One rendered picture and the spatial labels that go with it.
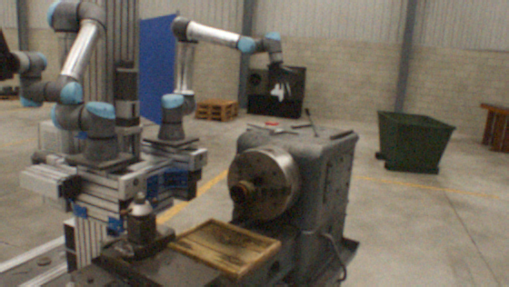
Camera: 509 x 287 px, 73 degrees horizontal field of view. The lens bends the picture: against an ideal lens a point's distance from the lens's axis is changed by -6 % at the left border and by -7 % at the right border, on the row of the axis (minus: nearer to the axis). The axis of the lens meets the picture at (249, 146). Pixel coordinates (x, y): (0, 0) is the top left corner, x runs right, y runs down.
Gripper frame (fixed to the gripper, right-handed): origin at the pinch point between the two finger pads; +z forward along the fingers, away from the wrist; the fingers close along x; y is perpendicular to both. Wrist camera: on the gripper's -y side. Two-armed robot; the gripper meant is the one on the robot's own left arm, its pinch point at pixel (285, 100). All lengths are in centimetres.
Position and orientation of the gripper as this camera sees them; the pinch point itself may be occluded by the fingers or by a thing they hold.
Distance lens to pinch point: 193.7
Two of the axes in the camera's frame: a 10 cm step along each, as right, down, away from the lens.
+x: -3.8, 2.1, -9.0
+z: 1.6, 9.7, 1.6
